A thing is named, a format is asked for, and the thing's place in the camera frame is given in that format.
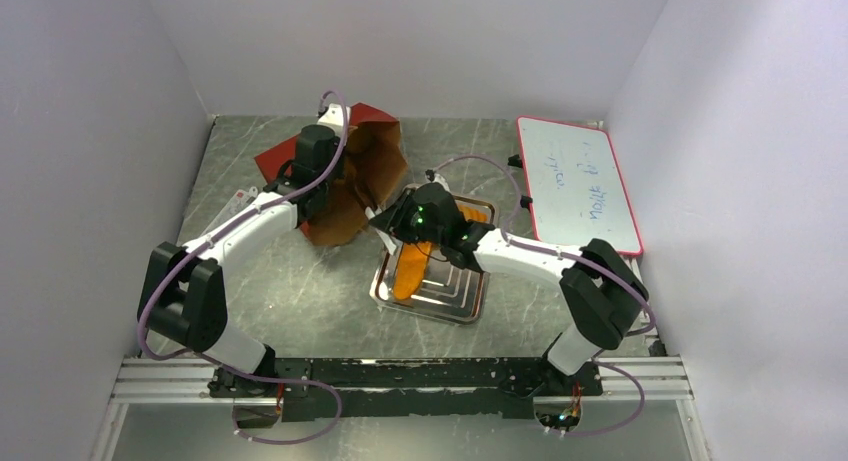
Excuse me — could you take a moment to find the long orange fake baguette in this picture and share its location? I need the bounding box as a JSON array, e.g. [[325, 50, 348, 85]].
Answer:
[[392, 242, 433, 305]]

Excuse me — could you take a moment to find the orange fake croissant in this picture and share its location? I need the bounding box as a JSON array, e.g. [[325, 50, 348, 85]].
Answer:
[[459, 204, 489, 223]]

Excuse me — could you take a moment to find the silver metal tray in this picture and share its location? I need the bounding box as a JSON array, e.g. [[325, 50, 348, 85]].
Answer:
[[368, 183, 499, 327]]

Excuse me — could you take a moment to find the red paper bag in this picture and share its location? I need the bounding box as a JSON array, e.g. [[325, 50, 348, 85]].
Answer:
[[254, 103, 407, 247]]

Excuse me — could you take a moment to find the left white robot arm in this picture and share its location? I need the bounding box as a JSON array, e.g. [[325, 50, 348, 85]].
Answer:
[[137, 124, 347, 397]]

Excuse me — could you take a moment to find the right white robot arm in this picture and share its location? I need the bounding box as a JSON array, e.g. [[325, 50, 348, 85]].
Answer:
[[367, 182, 649, 395]]

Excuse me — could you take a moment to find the clear plastic packet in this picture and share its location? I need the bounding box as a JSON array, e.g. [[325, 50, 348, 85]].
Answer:
[[201, 187, 259, 236]]

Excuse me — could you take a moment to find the pink framed whiteboard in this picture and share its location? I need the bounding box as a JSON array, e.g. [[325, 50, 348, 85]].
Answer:
[[516, 116, 644, 256]]

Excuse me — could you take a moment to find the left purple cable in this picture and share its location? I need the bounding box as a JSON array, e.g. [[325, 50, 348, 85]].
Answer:
[[135, 88, 351, 446]]

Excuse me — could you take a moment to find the purple cable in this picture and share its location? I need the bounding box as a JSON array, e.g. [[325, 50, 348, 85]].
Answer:
[[135, 88, 351, 446], [427, 154, 658, 441]]

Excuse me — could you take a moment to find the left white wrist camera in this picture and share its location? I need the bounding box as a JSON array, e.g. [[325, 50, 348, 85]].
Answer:
[[317, 103, 351, 137]]

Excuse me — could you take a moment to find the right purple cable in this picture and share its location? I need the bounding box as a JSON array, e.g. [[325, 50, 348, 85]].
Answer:
[[427, 154, 658, 441]]

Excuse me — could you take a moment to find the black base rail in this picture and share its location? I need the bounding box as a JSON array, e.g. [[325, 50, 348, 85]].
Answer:
[[208, 357, 603, 422]]

